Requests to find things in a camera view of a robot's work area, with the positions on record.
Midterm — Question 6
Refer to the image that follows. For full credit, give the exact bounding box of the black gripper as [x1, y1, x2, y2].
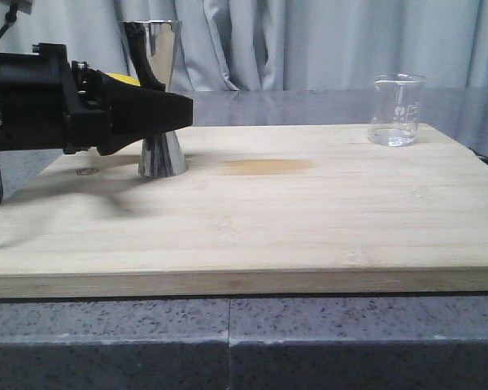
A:
[0, 22, 193, 156]

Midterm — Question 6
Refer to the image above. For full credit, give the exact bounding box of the steel double jigger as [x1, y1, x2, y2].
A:
[118, 19, 188, 178]

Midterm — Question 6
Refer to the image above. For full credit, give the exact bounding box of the clear glass beaker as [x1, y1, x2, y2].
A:
[368, 73, 426, 147]

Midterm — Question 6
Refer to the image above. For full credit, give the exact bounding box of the yellow lemon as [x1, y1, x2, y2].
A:
[107, 72, 141, 86]

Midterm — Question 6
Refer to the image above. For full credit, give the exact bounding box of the grey curtain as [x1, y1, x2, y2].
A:
[0, 0, 488, 92]

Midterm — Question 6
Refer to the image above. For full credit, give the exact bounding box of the wooden cutting board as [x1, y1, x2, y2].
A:
[0, 124, 488, 298]

